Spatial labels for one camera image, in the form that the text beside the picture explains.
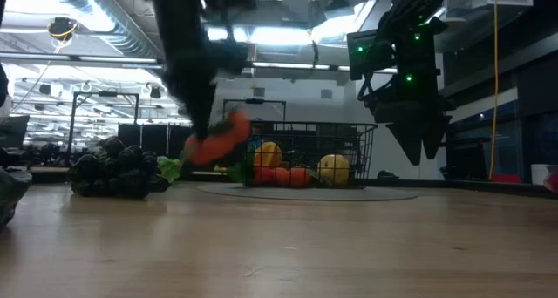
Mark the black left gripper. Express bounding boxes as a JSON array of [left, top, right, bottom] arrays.
[[167, 49, 219, 141]]

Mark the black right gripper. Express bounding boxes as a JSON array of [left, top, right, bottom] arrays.
[[364, 18, 457, 166]]

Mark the orange carrot with greens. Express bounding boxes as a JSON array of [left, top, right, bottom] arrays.
[[182, 109, 253, 166]]

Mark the green leafy lettuce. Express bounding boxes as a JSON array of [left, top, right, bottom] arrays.
[[155, 155, 183, 184]]

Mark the dark grape bunch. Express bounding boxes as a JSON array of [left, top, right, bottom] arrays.
[[65, 137, 171, 200]]

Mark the orange carrot with green top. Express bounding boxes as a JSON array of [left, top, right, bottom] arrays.
[[226, 160, 314, 189]]

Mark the dark green cucumber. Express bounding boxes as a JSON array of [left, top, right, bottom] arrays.
[[0, 169, 34, 229]]

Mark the person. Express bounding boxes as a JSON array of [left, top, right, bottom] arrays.
[[250, 118, 268, 151]]

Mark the red box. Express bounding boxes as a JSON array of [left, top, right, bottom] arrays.
[[491, 173, 523, 185]]

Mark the long ceiling light strip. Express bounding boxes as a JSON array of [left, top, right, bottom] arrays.
[[0, 51, 398, 76]]

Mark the white cup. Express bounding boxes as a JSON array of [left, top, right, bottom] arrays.
[[530, 163, 551, 186]]

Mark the grey round mat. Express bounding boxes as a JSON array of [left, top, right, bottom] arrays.
[[195, 182, 419, 203]]

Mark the black monitor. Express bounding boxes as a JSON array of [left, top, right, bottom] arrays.
[[0, 113, 31, 150]]

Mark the black metal rig frame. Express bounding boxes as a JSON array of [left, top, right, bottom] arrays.
[[221, 98, 288, 125], [67, 91, 141, 159]]

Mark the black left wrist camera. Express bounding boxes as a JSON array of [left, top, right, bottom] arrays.
[[217, 38, 252, 77]]

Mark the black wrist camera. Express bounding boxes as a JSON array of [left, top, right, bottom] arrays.
[[347, 29, 396, 82], [217, 38, 252, 77]]

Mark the black wire basket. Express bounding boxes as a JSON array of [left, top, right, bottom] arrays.
[[233, 119, 378, 190]]

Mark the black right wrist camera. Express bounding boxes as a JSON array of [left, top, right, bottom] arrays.
[[347, 29, 396, 82]]

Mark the ceiling cable reel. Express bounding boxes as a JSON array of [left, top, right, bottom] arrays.
[[47, 17, 79, 42]]

